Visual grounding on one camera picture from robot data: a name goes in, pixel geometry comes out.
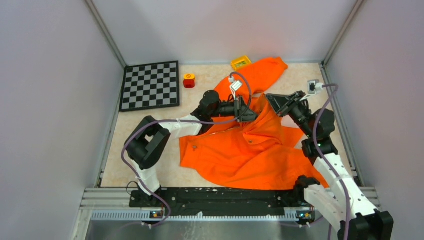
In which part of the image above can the black and white chessboard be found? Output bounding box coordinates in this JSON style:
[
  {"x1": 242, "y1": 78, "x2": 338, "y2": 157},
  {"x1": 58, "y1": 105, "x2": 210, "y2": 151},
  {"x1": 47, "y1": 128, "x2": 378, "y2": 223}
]
[{"x1": 119, "y1": 60, "x2": 180, "y2": 112}]

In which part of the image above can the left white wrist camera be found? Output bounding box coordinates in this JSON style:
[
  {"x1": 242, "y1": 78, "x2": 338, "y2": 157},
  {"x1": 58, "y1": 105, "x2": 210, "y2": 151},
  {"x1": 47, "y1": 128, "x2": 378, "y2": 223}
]
[{"x1": 228, "y1": 76, "x2": 243, "y2": 100}]

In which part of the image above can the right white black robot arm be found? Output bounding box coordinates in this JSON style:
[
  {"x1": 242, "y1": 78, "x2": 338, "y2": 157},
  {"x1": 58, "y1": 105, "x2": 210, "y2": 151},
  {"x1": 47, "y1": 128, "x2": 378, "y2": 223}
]
[{"x1": 265, "y1": 91, "x2": 394, "y2": 240}]

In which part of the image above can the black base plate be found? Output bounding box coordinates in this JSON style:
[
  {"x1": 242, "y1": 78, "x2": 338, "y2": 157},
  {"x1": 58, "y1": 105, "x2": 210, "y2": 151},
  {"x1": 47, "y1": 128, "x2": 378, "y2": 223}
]
[{"x1": 129, "y1": 187, "x2": 317, "y2": 221}]

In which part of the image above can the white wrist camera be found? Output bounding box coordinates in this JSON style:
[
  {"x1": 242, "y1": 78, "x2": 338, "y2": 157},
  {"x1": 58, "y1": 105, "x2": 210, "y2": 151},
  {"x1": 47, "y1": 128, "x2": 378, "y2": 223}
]
[
  {"x1": 228, "y1": 76, "x2": 243, "y2": 100},
  {"x1": 300, "y1": 79, "x2": 324, "y2": 101}
]

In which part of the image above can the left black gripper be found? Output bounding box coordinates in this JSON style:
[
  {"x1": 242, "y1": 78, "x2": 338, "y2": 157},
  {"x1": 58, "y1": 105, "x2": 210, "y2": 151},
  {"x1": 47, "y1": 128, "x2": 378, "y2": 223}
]
[{"x1": 210, "y1": 95, "x2": 261, "y2": 123}]

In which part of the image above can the orange jacket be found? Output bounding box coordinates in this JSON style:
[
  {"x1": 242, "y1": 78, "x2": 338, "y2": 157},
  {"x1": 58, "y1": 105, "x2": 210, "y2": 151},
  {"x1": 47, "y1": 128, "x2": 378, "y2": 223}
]
[{"x1": 179, "y1": 57, "x2": 328, "y2": 190}]

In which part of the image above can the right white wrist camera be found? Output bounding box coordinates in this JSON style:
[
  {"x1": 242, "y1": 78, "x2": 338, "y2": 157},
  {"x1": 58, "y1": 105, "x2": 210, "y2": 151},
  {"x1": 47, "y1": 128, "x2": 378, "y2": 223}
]
[{"x1": 300, "y1": 79, "x2": 324, "y2": 101}]

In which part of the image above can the yellow toy crate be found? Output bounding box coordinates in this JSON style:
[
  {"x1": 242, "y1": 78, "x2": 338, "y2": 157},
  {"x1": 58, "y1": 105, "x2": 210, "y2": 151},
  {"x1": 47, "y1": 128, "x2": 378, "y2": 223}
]
[{"x1": 230, "y1": 55, "x2": 252, "y2": 71}]

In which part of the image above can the aluminium frame rail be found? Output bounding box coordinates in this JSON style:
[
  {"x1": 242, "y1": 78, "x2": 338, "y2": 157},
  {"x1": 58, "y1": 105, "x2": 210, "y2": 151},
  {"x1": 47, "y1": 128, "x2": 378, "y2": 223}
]
[{"x1": 71, "y1": 187, "x2": 385, "y2": 240}]

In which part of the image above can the red and yellow block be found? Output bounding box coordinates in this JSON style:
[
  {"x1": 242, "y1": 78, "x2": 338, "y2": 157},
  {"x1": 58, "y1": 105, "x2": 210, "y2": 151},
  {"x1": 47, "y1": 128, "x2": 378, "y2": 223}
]
[{"x1": 183, "y1": 73, "x2": 196, "y2": 89}]

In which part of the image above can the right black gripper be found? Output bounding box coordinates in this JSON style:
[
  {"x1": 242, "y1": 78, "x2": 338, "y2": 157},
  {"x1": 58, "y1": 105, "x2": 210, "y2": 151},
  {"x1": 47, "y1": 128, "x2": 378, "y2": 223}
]
[{"x1": 266, "y1": 90, "x2": 315, "y2": 138}]

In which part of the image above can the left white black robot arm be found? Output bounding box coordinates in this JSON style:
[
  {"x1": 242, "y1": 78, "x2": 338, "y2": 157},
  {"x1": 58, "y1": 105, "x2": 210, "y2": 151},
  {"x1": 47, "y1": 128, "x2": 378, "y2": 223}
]
[{"x1": 121, "y1": 90, "x2": 258, "y2": 207}]

